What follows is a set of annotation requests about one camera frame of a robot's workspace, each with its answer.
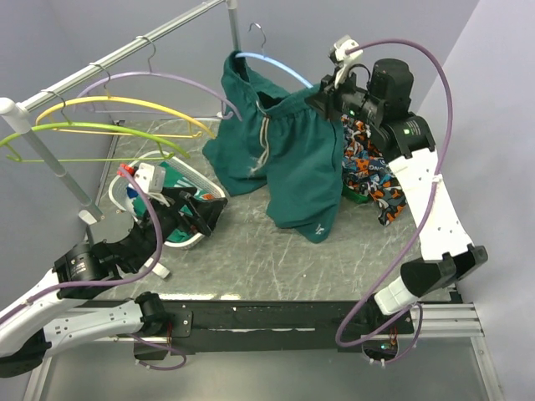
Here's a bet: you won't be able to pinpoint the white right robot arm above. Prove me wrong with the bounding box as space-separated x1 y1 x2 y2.
307 58 488 333

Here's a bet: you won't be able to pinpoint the lime green hanger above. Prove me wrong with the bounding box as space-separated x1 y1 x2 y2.
1 121 190 163

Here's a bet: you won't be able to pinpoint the purple hanger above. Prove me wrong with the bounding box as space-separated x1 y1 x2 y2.
77 35 242 121

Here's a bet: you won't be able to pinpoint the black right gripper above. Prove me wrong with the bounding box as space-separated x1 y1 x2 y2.
303 66 383 127

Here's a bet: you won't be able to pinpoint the silver clothes rack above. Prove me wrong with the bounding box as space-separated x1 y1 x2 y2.
1 0 240 226

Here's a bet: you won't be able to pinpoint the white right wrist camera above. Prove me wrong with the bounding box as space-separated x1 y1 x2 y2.
329 35 363 89

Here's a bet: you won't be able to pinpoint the yellow hanger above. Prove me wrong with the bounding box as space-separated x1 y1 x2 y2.
35 92 217 140

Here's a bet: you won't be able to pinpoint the colourful patterned clothes pile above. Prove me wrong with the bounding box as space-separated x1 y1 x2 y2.
341 114 406 226

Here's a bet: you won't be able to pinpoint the green plastic tray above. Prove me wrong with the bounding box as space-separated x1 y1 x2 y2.
342 184 372 204

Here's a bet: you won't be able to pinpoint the green jersey shirt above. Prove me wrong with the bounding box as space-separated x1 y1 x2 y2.
109 157 225 218

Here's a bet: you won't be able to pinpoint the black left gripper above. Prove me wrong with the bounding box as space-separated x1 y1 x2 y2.
128 185 228 271

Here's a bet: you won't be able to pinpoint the light blue hanger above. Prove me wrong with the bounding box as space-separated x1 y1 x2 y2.
235 23 313 89

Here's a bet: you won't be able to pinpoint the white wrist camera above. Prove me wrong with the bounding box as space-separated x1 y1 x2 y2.
329 35 363 89
120 162 166 193

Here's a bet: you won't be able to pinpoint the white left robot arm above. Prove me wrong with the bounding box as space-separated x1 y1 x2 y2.
1 187 227 378

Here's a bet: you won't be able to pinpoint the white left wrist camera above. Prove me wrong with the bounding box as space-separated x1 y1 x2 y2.
120 162 166 193

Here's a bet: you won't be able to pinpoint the teal green shorts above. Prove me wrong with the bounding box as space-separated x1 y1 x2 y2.
202 52 344 243

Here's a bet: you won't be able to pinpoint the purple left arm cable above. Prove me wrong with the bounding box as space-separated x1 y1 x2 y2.
0 166 189 372

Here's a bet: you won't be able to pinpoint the white laundry basket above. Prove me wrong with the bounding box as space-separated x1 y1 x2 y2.
108 150 226 249

